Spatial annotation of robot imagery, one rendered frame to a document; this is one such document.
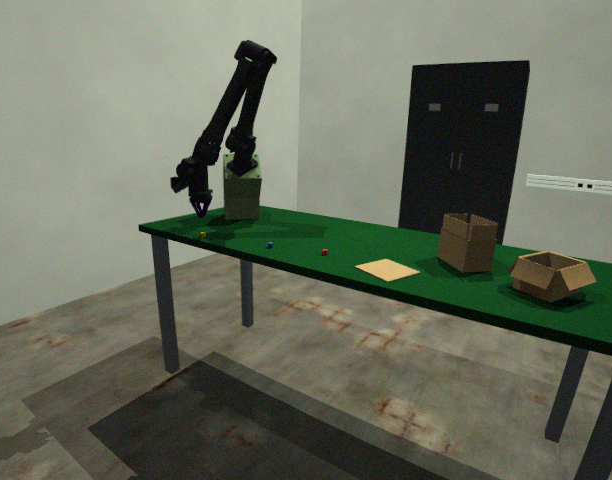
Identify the beige flat mat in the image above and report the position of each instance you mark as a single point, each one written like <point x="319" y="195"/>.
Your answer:
<point x="387" y="270"/>

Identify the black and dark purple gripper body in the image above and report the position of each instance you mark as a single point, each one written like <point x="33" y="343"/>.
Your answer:
<point x="202" y="187"/>

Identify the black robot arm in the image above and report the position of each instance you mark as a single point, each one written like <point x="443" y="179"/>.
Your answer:
<point x="248" y="75"/>

